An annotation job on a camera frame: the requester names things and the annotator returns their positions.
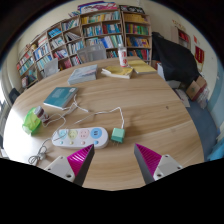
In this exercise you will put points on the yellow book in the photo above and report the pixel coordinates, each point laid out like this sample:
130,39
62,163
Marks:
142,66
117,71

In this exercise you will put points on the dark office chair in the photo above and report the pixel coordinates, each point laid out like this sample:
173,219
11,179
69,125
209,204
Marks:
13,95

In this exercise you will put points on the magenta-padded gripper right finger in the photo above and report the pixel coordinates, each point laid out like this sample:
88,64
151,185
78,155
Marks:
163,165

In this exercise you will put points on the red wall banner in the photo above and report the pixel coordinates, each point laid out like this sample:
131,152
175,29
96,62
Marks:
199,54

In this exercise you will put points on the grey mesh chair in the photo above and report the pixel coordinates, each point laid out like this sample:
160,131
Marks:
91,53
51,67

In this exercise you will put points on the green plastic bag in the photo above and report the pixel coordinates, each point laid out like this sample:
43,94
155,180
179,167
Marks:
30,122

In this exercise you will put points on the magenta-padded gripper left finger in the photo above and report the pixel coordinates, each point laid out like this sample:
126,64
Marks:
65,166

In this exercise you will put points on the grey book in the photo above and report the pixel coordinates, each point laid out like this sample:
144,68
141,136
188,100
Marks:
82,74

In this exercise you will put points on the black cloth cover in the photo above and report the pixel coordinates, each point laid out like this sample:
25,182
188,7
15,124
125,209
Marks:
175,58

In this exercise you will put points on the wooden bookshelf unit with books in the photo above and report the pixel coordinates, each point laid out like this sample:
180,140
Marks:
100,30

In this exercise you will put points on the cardboard box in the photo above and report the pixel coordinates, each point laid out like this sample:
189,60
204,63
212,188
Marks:
196,88

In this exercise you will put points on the white power strip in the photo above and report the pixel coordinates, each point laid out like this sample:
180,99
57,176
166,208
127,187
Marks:
80,137

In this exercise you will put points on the clear bottle with red label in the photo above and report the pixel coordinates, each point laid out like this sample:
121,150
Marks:
122,56

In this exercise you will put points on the green charger block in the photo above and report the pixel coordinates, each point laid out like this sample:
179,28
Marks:
118,135

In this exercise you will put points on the small wooden wall shelf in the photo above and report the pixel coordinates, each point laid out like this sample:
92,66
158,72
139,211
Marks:
181,37

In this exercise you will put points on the teal book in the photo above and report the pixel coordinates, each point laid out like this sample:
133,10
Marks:
60,97

